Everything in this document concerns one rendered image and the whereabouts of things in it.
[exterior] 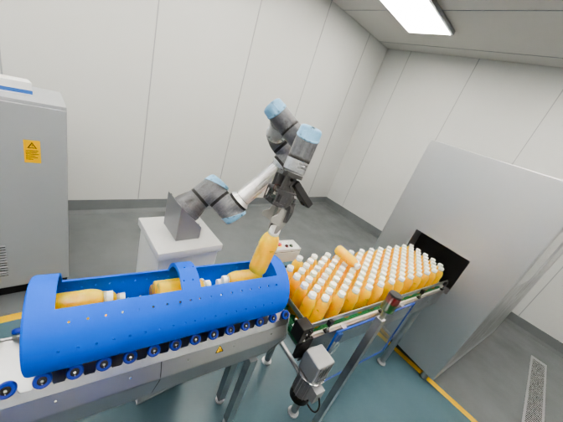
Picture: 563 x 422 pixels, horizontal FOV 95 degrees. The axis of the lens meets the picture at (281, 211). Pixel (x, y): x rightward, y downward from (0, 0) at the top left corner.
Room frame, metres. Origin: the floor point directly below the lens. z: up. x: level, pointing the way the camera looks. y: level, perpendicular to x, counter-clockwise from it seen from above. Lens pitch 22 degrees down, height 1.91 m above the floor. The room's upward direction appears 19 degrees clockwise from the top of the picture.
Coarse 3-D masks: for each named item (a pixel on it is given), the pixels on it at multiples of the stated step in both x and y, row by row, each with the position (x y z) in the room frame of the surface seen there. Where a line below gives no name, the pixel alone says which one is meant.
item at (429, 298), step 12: (408, 300) 1.63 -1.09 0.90; (420, 300) 1.72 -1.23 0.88; (432, 300) 1.91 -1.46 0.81; (372, 312) 1.35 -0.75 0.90; (336, 324) 1.14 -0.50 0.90; (348, 324) 1.18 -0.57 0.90; (408, 324) 1.85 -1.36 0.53; (312, 336) 1.01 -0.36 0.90; (324, 336) 1.05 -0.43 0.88; (396, 336) 1.87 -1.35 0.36; (300, 348) 0.95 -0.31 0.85; (264, 360) 1.48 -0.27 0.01; (384, 360) 1.85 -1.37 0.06; (288, 408) 1.19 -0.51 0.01
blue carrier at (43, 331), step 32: (32, 288) 0.50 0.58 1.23; (64, 288) 0.64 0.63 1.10; (96, 288) 0.70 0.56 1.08; (128, 288) 0.76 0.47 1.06; (192, 288) 0.72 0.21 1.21; (224, 288) 0.78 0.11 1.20; (256, 288) 0.86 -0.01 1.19; (288, 288) 0.95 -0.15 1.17; (32, 320) 0.44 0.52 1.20; (64, 320) 0.47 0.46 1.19; (96, 320) 0.51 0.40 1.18; (128, 320) 0.55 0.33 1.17; (160, 320) 0.61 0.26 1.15; (192, 320) 0.67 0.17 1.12; (224, 320) 0.75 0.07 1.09; (32, 352) 0.41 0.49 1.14; (64, 352) 0.44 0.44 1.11; (96, 352) 0.49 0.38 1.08
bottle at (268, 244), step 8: (264, 240) 0.78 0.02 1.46; (272, 240) 0.78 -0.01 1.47; (256, 248) 0.80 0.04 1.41; (264, 248) 0.78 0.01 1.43; (272, 248) 0.78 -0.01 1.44; (256, 256) 0.78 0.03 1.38; (264, 256) 0.78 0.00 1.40; (272, 256) 0.80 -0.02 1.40; (256, 264) 0.78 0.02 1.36; (264, 264) 0.78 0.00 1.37; (256, 272) 0.78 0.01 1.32; (264, 272) 0.80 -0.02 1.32
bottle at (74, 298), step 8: (56, 296) 0.57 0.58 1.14; (64, 296) 0.58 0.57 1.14; (72, 296) 0.59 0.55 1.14; (80, 296) 0.60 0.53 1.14; (88, 296) 0.61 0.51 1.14; (96, 296) 0.62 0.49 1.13; (104, 296) 0.64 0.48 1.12; (56, 304) 0.55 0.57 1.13; (64, 304) 0.56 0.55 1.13; (72, 304) 0.57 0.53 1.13; (80, 304) 0.59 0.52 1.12
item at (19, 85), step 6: (0, 78) 1.44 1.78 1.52; (6, 78) 1.47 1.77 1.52; (12, 78) 1.51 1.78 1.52; (18, 78) 1.57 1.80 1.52; (0, 84) 1.44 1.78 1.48; (6, 84) 1.46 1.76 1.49; (12, 84) 1.48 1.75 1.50; (18, 84) 1.50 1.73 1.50; (24, 84) 1.52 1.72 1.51; (30, 84) 1.55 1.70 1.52; (6, 90) 1.46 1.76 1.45; (12, 90) 1.48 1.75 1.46; (18, 90) 1.50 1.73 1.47; (24, 90) 1.52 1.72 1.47; (30, 90) 1.54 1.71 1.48
